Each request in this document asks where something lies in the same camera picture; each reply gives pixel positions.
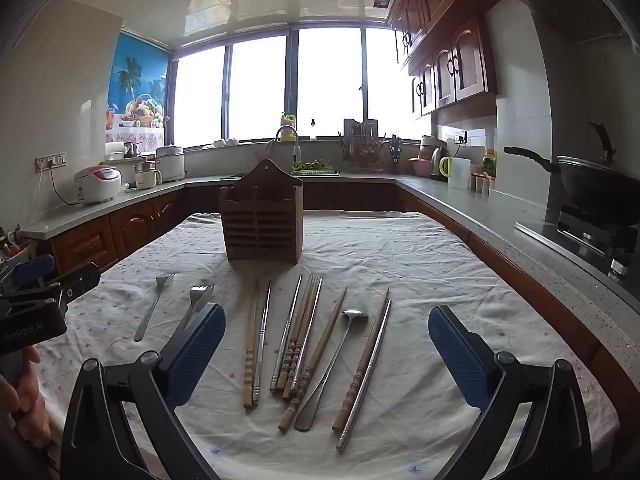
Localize metal spoon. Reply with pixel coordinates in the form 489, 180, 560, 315
294, 308, 370, 432

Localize gas stove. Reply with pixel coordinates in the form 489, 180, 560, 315
515, 204, 640, 288

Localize black wok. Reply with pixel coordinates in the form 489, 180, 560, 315
503, 146, 640, 227

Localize wooden wall cabinets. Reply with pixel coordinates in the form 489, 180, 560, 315
386, 0, 506, 122

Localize wok lid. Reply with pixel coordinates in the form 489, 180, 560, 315
556, 121, 640, 178

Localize floral white tablecloth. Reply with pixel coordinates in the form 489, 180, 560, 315
37, 210, 621, 480

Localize dish drying rack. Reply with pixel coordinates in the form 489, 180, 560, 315
341, 118, 385, 172

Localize steel electric kettle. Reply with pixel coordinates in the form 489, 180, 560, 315
430, 146, 450, 182

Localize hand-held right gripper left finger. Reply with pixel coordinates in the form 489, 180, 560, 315
60, 302, 227, 480

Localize metal chopstick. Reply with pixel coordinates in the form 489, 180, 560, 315
252, 280, 272, 404
336, 299, 393, 451
290, 277, 324, 394
270, 275, 304, 392

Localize large white rice cooker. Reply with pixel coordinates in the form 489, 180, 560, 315
155, 144, 187, 182

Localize pink and white rice cooker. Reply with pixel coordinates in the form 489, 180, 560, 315
74, 165, 123, 206

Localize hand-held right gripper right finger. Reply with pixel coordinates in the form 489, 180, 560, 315
428, 306, 593, 480

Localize metal fork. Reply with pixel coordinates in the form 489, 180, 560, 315
134, 273, 176, 343
175, 285, 215, 332

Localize wooden utensil holder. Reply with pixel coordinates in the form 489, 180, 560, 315
218, 159, 305, 264

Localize kitchen window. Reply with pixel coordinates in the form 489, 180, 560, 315
170, 25, 433, 148

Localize green basket of vegetables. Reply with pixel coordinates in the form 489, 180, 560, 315
291, 159, 341, 177

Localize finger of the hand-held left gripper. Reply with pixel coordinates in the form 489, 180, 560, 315
30, 263, 101, 306
0, 253, 56, 291

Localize grey kitchen countertop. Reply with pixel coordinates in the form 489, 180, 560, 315
20, 172, 640, 361

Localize chrome sink faucet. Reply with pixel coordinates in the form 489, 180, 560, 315
275, 126, 302, 162

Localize wooden chopstick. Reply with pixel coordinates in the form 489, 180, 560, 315
332, 287, 391, 432
281, 275, 319, 401
278, 287, 348, 432
276, 273, 314, 394
243, 278, 260, 409

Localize small white kitchen appliance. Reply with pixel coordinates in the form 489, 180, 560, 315
133, 157, 164, 191

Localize fruit and palm wall poster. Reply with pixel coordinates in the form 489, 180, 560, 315
106, 31, 172, 144

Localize person's left hand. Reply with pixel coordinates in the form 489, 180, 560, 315
0, 344, 51, 453

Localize white jug with green handle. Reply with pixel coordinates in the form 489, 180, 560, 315
439, 156, 472, 191

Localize spice jar set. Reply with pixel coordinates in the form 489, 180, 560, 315
470, 170, 497, 196

